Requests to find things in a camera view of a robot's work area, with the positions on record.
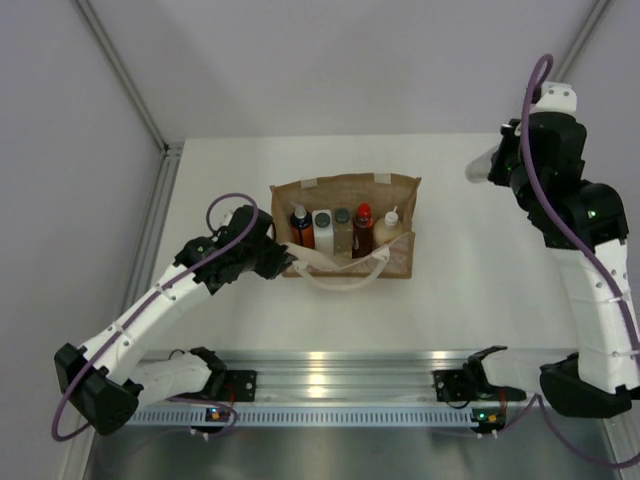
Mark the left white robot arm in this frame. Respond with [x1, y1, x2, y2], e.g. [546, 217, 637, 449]
[54, 205, 294, 436]

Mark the clear bottle dark cap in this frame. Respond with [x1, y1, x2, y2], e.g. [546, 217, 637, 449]
[333, 208, 353, 258]

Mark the aluminium mounting rail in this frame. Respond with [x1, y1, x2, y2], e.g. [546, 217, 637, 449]
[132, 348, 621, 405]

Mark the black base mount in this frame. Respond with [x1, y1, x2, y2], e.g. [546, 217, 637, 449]
[432, 369, 474, 404]
[219, 370, 258, 403]

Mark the perforated cable tray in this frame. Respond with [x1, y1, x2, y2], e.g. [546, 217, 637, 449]
[128, 405, 484, 428]

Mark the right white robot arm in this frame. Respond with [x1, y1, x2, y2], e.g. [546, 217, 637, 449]
[465, 81, 639, 419]

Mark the cream squeeze bottle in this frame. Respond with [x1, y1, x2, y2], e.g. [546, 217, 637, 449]
[373, 206, 404, 248]

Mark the aluminium frame post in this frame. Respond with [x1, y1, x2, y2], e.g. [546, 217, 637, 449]
[551, 0, 615, 83]
[71, 0, 168, 152]

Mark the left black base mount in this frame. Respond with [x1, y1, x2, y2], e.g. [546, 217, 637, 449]
[219, 370, 258, 403]

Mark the burlap canvas tote bag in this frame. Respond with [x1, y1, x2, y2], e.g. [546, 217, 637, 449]
[270, 173, 421, 291]

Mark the left aluminium frame post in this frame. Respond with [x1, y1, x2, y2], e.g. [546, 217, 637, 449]
[71, 0, 168, 152]

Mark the orange blue bottle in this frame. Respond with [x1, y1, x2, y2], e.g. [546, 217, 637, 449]
[289, 204, 315, 249]

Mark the white bottle dark cap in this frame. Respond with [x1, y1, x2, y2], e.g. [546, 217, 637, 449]
[312, 209, 334, 255]

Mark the right aluminium frame post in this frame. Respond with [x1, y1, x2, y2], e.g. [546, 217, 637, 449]
[551, 0, 615, 83]

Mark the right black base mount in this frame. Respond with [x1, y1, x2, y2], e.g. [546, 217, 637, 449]
[432, 369, 474, 404]

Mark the red sauce bottle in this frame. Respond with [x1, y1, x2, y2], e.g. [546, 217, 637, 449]
[352, 203, 374, 258]

